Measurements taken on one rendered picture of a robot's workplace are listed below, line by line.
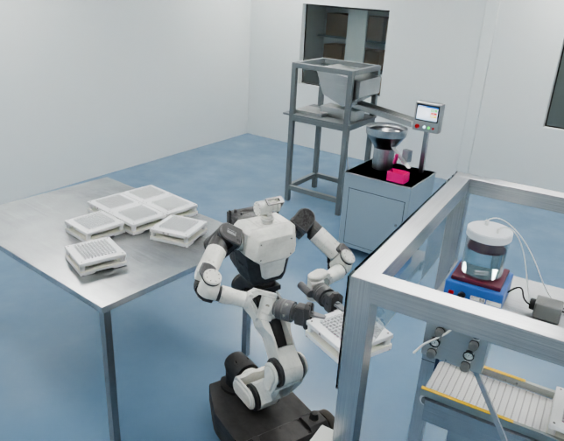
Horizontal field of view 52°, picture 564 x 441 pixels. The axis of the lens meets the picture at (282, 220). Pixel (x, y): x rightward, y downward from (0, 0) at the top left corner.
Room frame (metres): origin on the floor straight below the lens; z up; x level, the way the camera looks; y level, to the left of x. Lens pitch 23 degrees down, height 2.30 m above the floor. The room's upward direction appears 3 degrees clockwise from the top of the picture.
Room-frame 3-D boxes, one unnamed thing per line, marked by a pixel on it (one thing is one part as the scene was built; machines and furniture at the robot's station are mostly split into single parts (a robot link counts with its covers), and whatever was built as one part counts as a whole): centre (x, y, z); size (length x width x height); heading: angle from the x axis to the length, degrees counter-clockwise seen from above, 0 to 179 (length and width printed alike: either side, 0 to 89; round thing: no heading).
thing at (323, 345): (1.92, -0.29, 0.99); 0.24 x 0.24 x 0.02; 35
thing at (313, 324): (1.92, -0.29, 1.04); 0.25 x 0.24 x 0.02; 125
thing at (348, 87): (5.70, -0.59, 0.75); 1.43 x 1.06 x 1.50; 56
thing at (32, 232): (3.15, 1.06, 0.84); 1.50 x 1.10 x 0.04; 52
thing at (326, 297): (2.13, -0.23, 1.03); 0.12 x 0.10 x 0.13; 27
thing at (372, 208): (4.84, -0.93, 0.38); 0.63 x 0.57 x 0.76; 56
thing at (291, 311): (2.02, -0.08, 1.03); 0.12 x 0.10 x 0.13; 67
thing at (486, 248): (1.84, -0.72, 1.45); 0.15 x 0.15 x 0.19
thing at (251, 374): (2.45, 0.08, 0.28); 0.21 x 0.20 x 0.13; 35
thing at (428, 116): (4.84, -1.19, 1.07); 0.23 x 0.10 x 0.62; 56
